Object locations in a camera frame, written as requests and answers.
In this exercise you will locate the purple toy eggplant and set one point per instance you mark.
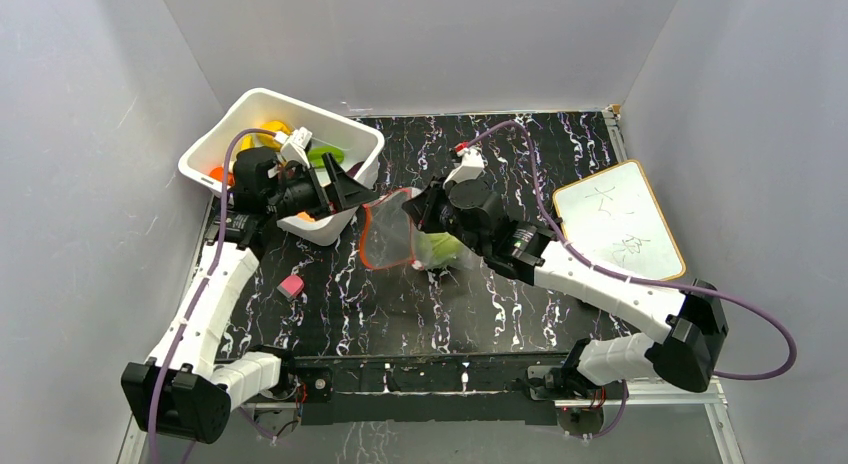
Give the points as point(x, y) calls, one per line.
point(355, 169)

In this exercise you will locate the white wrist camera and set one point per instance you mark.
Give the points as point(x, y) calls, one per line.
point(293, 146)
point(470, 165)

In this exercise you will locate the orange toy carrot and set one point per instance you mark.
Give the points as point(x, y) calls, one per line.
point(218, 174)

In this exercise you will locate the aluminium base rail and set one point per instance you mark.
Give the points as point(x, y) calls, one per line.
point(460, 388)

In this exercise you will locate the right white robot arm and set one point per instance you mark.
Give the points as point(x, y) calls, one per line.
point(680, 333)

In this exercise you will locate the small whiteboard wooden frame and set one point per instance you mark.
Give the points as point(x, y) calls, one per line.
point(613, 218)

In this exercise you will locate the pink eraser block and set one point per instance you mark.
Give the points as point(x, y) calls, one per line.
point(291, 287)

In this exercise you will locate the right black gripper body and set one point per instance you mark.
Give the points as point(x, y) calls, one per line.
point(436, 209)

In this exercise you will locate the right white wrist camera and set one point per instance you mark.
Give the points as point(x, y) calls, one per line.
point(470, 165)

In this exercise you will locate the clear orange-zip bag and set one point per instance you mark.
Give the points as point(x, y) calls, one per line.
point(386, 240)

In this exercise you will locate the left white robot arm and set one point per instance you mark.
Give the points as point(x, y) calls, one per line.
point(199, 342)

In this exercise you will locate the green toy cabbage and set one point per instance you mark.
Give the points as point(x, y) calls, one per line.
point(436, 250)

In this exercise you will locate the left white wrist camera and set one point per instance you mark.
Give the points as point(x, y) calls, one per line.
point(293, 146)

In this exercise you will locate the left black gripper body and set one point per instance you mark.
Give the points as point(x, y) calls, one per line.
point(304, 194)

